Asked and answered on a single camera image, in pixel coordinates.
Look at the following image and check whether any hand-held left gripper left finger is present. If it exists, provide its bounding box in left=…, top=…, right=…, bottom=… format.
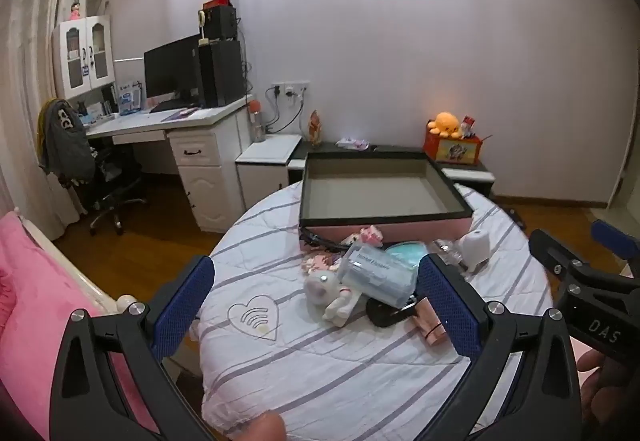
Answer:
left=49, top=255, right=216, bottom=441

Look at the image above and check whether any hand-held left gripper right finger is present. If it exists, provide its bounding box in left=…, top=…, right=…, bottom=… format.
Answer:
left=416, top=252, right=583, bottom=441

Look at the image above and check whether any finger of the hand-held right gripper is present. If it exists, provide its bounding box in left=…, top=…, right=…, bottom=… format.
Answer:
left=591, top=219, right=640, bottom=268
left=529, top=228, right=601, bottom=283

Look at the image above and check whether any rose gold cylinder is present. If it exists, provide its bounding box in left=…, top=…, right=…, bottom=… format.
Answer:
left=412, top=296, right=449, bottom=346

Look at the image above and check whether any clear glass item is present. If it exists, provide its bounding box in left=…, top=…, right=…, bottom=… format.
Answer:
left=432, top=238, right=471, bottom=280

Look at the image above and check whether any black case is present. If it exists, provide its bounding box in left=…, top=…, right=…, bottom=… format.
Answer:
left=366, top=293, right=426, bottom=328

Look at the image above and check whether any white dispenser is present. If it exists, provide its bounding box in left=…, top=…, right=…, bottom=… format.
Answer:
left=457, top=230, right=491, bottom=275

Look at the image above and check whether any clear pack of tissues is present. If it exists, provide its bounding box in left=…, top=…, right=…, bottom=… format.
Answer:
left=336, top=242, right=419, bottom=310

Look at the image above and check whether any white rabbit toy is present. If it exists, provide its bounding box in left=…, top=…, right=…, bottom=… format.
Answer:
left=304, top=269, right=364, bottom=327

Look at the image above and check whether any pink bead bracelet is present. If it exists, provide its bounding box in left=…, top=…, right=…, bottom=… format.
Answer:
left=301, top=253, right=344, bottom=275

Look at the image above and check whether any pink storage tray box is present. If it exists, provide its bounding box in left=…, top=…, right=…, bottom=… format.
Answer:
left=299, top=151, right=474, bottom=246

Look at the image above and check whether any person's right hand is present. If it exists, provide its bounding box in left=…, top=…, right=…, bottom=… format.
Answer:
left=576, top=351, right=640, bottom=439

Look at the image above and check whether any teal round container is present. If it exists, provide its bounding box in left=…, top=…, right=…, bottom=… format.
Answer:
left=385, top=241, right=431, bottom=273

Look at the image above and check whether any pink block toy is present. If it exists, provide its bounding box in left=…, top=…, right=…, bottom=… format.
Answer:
left=342, top=224, right=385, bottom=250

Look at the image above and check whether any black office chair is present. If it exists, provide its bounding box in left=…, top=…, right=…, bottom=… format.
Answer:
left=75, top=141, right=149, bottom=236

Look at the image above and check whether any white striped bedsheet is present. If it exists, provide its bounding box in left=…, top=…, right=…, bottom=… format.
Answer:
left=197, top=181, right=556, bottom=438

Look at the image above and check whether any white desk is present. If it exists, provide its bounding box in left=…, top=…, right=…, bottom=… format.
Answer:
left=85, top=96, right=253, bottom=234

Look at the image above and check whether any red printed box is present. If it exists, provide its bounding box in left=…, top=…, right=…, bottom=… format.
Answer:
left=424, top=124, right=484, bottom=166

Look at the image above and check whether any black hair clip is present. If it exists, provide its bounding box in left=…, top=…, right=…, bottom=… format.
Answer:
left=299, top=226, right=346, bottom=252

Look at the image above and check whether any orange octopus plush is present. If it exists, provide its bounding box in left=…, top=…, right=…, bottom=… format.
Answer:
left=427, top=112, right=464, bottom=138

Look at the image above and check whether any white nightstand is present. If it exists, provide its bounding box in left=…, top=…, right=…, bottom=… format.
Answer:
left=235, top=134, right=303, bottom=212

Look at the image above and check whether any bottle with orange cap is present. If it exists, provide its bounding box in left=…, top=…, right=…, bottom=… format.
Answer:
left=248, top=100, right=266, bottom=143

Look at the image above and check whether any blue box on desk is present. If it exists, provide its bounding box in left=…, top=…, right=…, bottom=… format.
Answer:
left=118, top=80, right=143, bottom=116

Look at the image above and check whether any orange snack bag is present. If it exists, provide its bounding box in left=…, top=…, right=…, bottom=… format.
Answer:
left=308, top=110, right=324, bottom=147

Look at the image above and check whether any black computer monitor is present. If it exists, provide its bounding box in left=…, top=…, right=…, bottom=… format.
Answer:
left=144, top=35, right=203, bottom=105

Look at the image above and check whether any black computer tower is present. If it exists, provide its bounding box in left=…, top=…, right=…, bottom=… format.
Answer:
left=198, top=40, right=247, bottom=108

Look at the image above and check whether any white glass-door cabinet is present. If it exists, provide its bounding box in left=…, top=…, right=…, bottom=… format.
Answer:
left=51, top=15, right=117, bottom=100

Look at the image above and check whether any beige curtain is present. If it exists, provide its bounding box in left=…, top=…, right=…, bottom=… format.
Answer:
left=0, top=0, right=96, bottom=242

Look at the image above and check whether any black speaker box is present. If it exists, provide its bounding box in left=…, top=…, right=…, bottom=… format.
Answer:
left=202, top=5, right=238, bottom=42

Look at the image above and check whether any white bed frame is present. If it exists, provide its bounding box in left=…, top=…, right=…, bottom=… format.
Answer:
left=14, top=207, right=137, bottom=318

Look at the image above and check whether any black power cable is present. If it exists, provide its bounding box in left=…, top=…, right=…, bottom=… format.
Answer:
left=262, top=86, right=306, bottom=135

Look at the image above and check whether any white wall power outlet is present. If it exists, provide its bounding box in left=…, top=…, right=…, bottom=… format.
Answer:
left=271, top=81, right=311, bottom=98

